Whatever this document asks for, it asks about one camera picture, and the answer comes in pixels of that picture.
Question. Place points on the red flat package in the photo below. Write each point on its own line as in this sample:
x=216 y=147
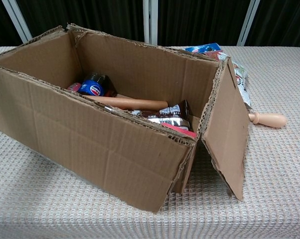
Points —
x=182 y=130

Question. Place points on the silver snack bag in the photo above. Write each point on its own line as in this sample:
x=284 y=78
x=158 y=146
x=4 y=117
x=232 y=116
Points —
x=242 y=82

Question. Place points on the black folding screen panel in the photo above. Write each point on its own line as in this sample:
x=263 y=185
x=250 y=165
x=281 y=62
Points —
x=0 y=22
x=90 y=12
x=202 y=20
x=284 y=22

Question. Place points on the brown snack packet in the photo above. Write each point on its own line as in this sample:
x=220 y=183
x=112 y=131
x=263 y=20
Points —
x=170 y=114

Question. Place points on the pink round container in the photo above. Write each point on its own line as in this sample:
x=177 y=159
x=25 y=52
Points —
x=74 y=87

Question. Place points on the dark cola bottle blue label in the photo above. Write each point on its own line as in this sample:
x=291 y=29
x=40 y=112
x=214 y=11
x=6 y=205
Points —
x=94 y=87

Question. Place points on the blue snack package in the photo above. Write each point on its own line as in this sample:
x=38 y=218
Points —
x=204 y=47

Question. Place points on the beige waffle tablecloth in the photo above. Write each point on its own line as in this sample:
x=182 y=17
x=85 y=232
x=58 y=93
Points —
x=272 y=174

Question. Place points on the brown cardboard shipping box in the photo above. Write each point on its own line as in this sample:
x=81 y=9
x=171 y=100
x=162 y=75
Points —
x=102 y=149

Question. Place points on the beige toy hammer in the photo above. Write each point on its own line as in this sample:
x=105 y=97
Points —
x=269 y=120

